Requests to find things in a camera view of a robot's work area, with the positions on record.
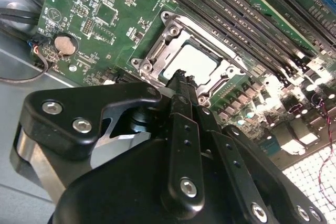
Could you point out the silver CPU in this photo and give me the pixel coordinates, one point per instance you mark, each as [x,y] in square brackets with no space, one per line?
[194,61]

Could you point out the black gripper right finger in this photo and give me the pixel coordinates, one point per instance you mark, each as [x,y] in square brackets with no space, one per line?
[236,166]

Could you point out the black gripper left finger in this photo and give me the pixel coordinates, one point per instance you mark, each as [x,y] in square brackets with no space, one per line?
[78,103]

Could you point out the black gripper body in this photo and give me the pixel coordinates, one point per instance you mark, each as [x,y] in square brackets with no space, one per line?
[118,195]

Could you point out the metal socket cover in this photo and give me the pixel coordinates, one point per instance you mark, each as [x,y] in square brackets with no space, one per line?
[175,41]

